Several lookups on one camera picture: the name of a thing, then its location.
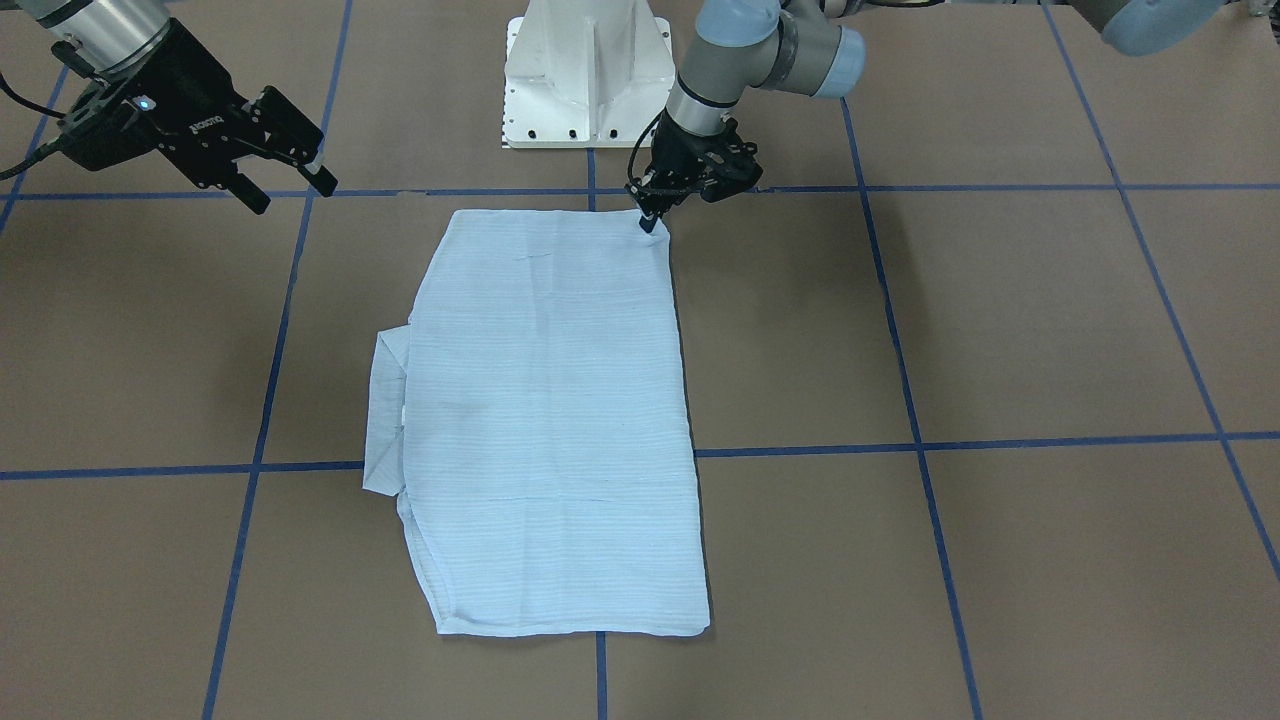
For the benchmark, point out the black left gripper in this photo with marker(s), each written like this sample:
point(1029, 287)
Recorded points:
point(677, 155)

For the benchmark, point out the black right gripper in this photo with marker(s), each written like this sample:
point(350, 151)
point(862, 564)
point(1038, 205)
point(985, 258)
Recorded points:
point(188, 100)

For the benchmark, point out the light blue button shirt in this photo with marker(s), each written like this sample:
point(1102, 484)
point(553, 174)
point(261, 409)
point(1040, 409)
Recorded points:
point(530, 420)

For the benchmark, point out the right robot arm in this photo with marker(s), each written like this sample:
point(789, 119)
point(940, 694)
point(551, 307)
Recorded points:
point(96, 40)

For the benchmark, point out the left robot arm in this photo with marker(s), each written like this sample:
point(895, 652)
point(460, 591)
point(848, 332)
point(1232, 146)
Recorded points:
point(794, 47)

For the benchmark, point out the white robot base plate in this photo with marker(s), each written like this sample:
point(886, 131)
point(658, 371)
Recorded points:
point(585, 75)

